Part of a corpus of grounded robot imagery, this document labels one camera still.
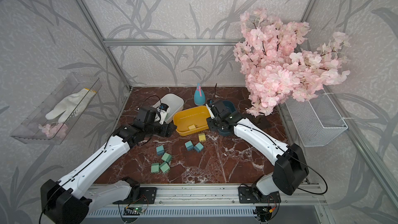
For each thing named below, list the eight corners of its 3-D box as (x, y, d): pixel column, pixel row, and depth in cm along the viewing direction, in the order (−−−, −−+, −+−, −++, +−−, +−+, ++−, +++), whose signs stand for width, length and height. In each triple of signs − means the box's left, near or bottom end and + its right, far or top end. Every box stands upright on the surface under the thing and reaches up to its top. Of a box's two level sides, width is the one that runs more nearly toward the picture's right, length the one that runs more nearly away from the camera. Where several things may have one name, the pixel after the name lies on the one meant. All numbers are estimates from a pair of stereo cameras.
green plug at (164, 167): (163, 173, 82) (162, 172, 80) (159, 167, 84) (158, 166, 82) (170, 168, 84) (169, 166, 82) (166, 162, 86) (165, 160, 84)
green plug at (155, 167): (151, 172, 82) (149, 171, 81) (153, 164, 85) (151, 163, 83) (158, 172, 82) (157, 171, 81) (160, 164, 85) (159, 163, 83)
